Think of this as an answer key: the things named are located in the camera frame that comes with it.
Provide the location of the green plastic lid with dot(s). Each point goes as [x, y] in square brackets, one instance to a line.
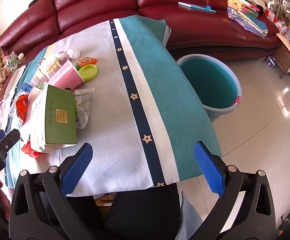
[88, 72]

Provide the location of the red printed box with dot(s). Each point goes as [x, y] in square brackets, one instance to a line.
[288, 43]

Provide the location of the grey-blue cloth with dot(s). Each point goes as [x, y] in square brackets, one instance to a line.
[191, 217]

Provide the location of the clear bottle with blue label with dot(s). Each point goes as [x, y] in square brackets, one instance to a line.
[28, 86]

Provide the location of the pink paper cup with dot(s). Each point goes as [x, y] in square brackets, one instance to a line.
[65, 76]

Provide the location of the teal white star-striped blanket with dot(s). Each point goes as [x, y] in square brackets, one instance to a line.
[105, 120]

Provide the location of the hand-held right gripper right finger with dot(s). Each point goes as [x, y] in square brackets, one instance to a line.
[207, 170]

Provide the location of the crumpled white wrapper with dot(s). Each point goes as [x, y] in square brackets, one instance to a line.
[73, 53]

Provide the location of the red plastic bag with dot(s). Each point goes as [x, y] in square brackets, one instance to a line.
[22, 107]

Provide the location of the clear plastic bag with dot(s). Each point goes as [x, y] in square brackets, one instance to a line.
[82, 110]

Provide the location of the orange green snack packet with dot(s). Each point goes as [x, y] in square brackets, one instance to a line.
[86, 61]

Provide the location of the green paper box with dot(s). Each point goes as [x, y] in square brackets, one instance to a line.
[60, 120]

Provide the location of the white cup with green label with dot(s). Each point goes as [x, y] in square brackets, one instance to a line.
[51, 67]

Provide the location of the dark cloth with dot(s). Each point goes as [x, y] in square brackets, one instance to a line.
[140, 212]

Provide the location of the glitter-filled clear jar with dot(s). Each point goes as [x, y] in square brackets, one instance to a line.
[12, 61]

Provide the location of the thin teal book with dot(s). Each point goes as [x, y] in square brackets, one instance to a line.
[195, 6]

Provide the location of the red leather sofa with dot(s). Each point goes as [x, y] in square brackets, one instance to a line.
[97, 5]

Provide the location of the stack of colourful cloths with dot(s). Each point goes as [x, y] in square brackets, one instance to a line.
[247, 17]

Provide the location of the teal plastic bucket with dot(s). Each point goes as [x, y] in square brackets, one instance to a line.
[205, 80]

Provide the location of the wooden stool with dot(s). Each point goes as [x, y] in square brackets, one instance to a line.
[105, 200]

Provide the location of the purple white ball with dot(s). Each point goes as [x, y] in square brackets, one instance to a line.
[270, 61]

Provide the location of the wooden side table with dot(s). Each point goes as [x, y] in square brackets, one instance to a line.
[285, 57]

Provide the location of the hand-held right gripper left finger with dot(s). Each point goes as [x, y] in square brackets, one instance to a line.
[77, 166]

